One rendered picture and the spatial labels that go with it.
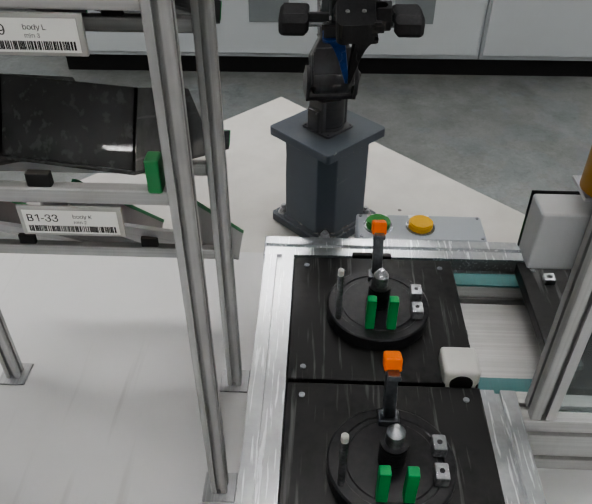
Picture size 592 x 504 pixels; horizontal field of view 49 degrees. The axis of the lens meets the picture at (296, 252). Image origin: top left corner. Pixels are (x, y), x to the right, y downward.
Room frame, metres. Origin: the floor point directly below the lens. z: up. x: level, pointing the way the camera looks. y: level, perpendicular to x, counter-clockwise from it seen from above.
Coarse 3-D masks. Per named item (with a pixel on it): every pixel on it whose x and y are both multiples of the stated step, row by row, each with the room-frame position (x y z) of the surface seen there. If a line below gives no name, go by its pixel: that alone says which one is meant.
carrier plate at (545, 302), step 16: (528, 272) 0.74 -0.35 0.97; (544, 272) 0.74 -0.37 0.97; (560, 272) 0.74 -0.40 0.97; (528, 288) 0.70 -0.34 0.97; (544, 288) 0.70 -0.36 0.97; (560, 288) 0.70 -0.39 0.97; (528, 304) 0.67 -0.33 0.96; (544, 304) 0.67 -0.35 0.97; (544, 320) 0.63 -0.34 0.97; (544, 336) 0.60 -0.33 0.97
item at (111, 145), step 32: (0, 96) 0.52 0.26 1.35; (32, 96) 0.52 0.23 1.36; (64, 96) 0.51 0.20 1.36; (96, 96) 0.51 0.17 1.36; (128, 96) 0.50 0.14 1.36; (0, 128) 0.51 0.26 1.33; (32, 128) 0.51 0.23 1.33; (64, 128) 0.50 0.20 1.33; (96, 128) 0.50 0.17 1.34; (128, 128) 0.49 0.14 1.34; (192, 128) 0.61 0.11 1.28; (32, 160) 0.50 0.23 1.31; (64, 160) 0.49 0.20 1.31; (96, 160) 0.49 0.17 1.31; (128, 160) 0.48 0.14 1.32
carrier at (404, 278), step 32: (320, 288) 0.70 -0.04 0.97; (352, 288) 0.68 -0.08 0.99; (384, 288) 0.64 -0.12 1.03; (416, 288) 0.66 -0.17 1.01; (448, 288) 0.70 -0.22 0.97; (320, 320) 0.63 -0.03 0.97; (352, 320) 0.61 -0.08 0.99; (384, 320) 0.61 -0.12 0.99; (416, 320) 0.61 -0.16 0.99; (448, 320) 0.63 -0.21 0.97; (288, 352) 0.58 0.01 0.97; (320, 352) 0.57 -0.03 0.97; (352, 352) 0.57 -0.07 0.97; (416, 352) 0.58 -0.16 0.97; (448, 352) 0.56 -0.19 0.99; (416, 384) 0.53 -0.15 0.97; (448, 384) 0.52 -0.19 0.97
